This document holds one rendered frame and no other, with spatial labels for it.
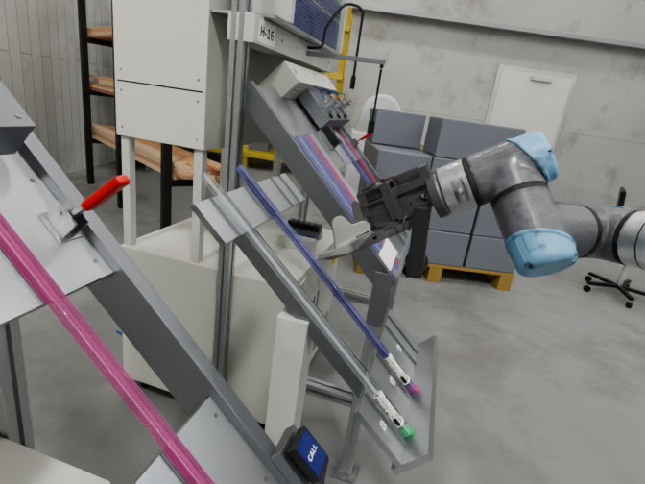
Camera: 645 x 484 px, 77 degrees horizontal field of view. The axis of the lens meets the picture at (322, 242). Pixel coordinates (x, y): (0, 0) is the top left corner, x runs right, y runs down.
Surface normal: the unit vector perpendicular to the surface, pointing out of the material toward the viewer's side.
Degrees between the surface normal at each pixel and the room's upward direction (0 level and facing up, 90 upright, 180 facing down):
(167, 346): 90
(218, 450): 44
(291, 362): 90
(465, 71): 90
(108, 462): 0
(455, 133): 90
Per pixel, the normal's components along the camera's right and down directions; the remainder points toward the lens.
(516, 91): -0.05, 0.32
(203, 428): 0.76, -0.53
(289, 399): -0.28, 0.28
